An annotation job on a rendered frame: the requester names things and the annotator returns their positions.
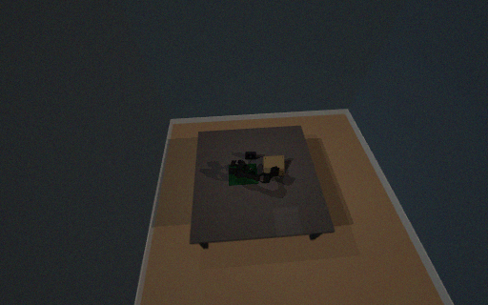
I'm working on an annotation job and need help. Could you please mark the green circuit board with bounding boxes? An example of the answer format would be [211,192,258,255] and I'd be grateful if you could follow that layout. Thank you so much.
[229,163,258,186]

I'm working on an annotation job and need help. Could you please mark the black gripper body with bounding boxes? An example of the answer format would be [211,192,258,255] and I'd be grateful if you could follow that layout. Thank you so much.
[230,160,250,172]

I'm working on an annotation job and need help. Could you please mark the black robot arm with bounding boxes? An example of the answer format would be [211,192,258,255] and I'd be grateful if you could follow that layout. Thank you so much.
[229,160,279,183]

